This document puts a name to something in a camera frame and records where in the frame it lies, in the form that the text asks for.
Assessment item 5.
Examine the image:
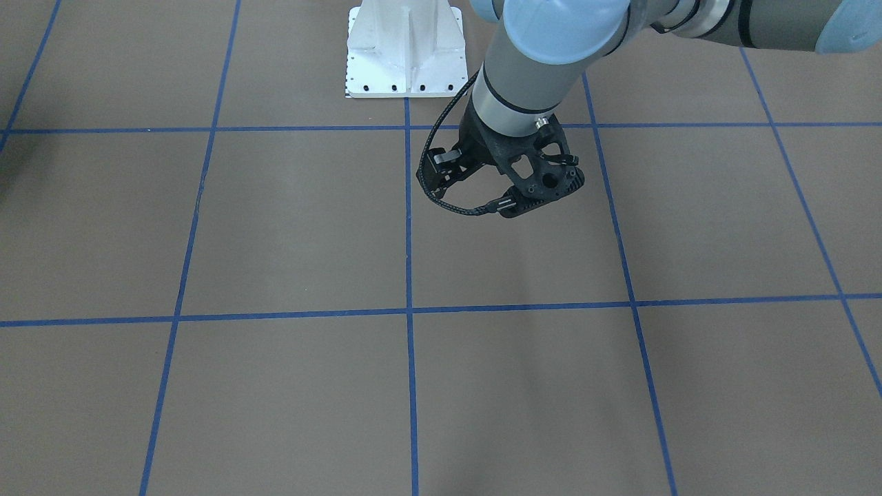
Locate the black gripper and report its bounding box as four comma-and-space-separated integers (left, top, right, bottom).
417, 103, 511, 196

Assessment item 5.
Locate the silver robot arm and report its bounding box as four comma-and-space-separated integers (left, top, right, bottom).
416, 1, 880, 204

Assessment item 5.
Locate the black camera cable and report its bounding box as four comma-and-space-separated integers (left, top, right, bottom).
416, 69, 515, 217

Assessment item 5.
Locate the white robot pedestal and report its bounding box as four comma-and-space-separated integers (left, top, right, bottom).
345, 1, 469, 99

